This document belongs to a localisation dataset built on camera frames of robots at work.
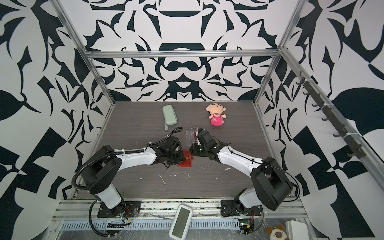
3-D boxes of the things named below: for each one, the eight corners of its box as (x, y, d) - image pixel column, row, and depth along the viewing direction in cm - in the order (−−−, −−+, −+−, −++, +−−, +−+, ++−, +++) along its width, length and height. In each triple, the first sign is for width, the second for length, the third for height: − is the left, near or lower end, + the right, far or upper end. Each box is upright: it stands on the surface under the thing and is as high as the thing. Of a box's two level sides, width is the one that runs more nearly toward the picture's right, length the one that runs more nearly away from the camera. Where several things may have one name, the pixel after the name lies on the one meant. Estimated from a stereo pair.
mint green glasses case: (165, 130, 104) (164, 128, 103) (162, 107, 118) (161, 105, 116) (179, 127, 106) (178, 126, 104) (174, 105, 119) (173, 103, 118)
